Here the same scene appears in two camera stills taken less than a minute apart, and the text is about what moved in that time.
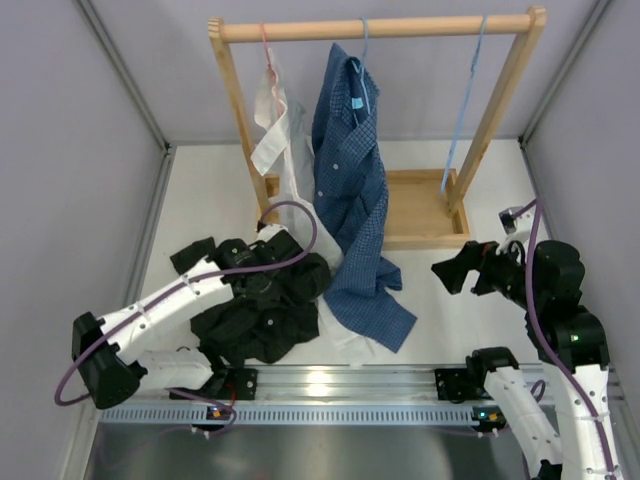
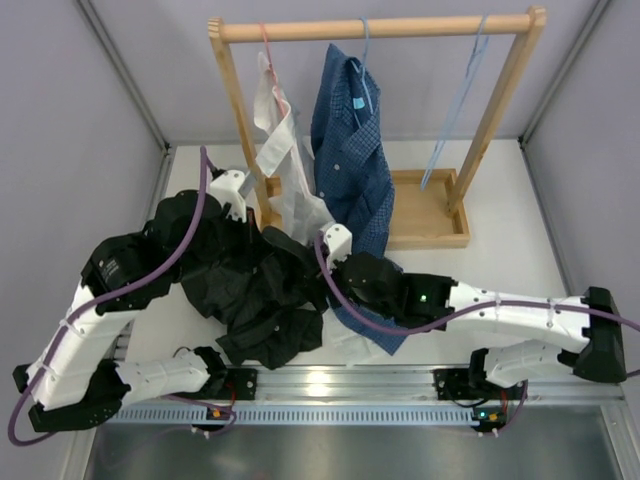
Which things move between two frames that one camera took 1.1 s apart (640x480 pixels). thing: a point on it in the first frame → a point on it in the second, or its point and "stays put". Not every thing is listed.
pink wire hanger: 271,69 stays put
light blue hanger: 484,25 → 478,52
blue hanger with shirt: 362,68 stays put
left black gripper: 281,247 → 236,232
